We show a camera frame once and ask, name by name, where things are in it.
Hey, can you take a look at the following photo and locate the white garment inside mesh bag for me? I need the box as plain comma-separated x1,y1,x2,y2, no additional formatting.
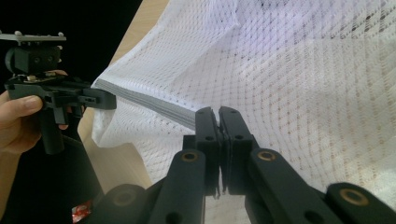
167,0,368,94

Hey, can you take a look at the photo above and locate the red white small label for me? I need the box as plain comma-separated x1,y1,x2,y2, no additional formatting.
71,200,93,224

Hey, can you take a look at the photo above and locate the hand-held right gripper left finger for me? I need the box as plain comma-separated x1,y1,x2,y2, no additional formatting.
182,106,223,198

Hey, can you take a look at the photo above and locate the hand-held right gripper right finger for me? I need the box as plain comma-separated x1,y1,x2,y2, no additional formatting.
218,105,260,196

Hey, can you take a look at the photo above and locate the white mesh laundry bag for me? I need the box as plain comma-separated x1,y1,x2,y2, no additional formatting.
91,0,396,224

